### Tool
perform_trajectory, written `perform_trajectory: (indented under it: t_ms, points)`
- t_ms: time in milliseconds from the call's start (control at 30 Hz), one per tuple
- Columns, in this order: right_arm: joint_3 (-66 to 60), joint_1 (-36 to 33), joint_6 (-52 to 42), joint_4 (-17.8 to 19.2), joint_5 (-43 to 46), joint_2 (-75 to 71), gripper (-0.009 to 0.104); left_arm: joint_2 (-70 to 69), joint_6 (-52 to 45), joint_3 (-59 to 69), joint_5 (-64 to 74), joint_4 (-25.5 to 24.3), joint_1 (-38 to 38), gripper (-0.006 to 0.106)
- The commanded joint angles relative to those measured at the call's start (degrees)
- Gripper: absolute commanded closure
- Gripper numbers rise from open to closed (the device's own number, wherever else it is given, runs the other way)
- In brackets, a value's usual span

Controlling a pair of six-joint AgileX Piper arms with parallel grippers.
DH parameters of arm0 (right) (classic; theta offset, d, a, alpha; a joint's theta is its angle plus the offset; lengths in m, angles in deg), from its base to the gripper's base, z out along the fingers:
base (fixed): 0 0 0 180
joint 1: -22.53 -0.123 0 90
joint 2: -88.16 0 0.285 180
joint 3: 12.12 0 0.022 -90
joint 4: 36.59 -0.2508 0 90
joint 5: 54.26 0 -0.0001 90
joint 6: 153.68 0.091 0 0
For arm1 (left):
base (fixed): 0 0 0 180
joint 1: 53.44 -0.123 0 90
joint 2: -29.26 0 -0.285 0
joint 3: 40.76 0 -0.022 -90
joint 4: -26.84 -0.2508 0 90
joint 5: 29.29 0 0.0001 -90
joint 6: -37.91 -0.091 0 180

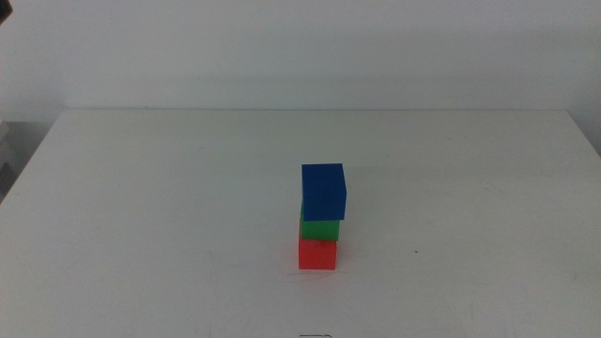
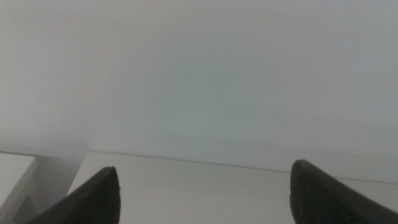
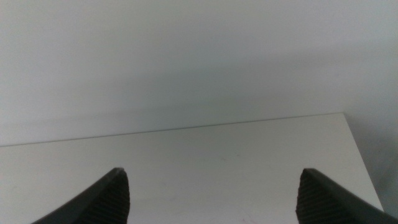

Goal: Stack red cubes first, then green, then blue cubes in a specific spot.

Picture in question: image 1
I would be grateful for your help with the red cube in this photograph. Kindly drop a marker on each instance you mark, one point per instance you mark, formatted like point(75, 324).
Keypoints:
point(317, 256)

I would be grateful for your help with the blue cube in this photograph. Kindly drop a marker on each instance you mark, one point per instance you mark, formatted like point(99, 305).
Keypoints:
point(324, 192)

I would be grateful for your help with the green cube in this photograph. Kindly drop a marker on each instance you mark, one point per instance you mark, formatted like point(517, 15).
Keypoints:
point(319, 231)

